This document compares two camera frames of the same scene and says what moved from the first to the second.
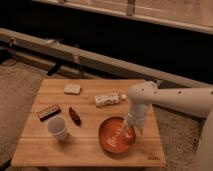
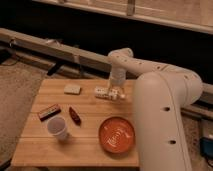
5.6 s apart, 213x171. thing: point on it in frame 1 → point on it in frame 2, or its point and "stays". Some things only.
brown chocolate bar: x=48 y=112 stays
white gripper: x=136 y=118 → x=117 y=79
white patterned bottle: x=108 y=99 → x=110 y=93
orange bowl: x=115 y=135 stays
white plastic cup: x=56 y=125 stays
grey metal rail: x=72 y=60 stays
